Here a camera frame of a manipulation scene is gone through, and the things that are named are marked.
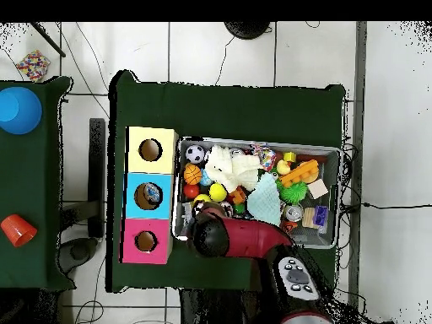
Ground cream waffle cloth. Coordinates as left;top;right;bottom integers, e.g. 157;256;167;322
203;144;264;194

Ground mint green cloth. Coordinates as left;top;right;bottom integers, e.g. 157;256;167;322
246;172;284;227

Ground clear plastic packet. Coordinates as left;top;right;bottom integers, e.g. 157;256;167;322
143;183;163;205

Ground wooden box with three holes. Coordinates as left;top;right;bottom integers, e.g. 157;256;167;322
121;125;180;266

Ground shallow clear mesh bin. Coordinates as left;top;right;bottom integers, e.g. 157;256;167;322
173;137;342;251

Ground large yellow ball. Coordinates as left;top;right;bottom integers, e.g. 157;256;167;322
208;182;229;203

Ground small orange basketball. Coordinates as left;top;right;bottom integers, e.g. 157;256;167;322
182;164;203;186

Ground small soccer ball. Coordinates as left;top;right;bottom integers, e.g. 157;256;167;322
185;144;207;165

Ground colourful patterned cloth pouch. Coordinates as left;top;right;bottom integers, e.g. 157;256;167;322
251;143;278;173

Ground dark green table cloth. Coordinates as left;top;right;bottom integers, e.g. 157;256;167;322
106;70;347;298

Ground orange toy brick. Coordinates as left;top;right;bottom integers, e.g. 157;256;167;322
279;158;321;190

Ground black round stand base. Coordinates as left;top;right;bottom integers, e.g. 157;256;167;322
224;21;273;41

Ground green covered side table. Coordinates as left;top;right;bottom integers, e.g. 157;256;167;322
0;75;73;293

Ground red cup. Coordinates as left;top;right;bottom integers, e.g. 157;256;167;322
0;213;38;248

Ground blue bowl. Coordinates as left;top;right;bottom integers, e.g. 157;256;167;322
0;86;43;136

